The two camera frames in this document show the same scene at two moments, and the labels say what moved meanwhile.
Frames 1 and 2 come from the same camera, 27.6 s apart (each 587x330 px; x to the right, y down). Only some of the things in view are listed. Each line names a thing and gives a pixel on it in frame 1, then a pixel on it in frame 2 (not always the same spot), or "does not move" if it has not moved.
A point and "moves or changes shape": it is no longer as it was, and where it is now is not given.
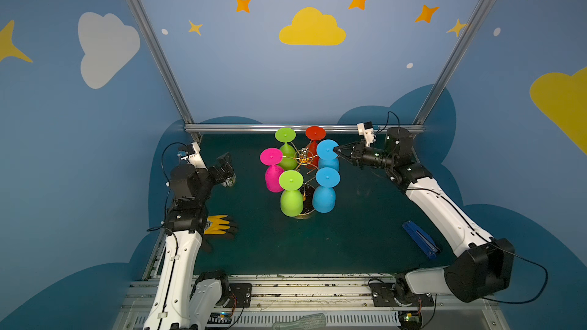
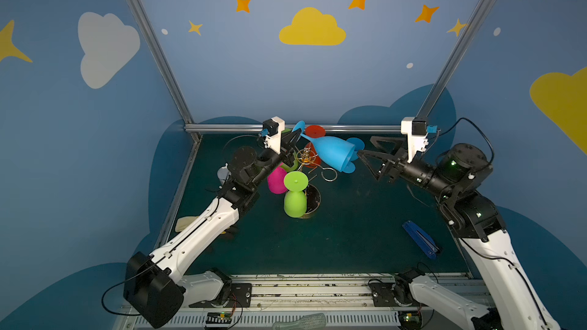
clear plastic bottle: (316, 321) does not move
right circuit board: (410, 319) does not move
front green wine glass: (290, 182) does not move
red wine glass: (314, 133) does not move
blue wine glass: (324, 195) → (334, 152)
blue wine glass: (327, 158) moves or changes shape
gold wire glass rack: (303, 156) does not move
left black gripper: (222, 167) → (280, 157)
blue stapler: (427, 244) does not move
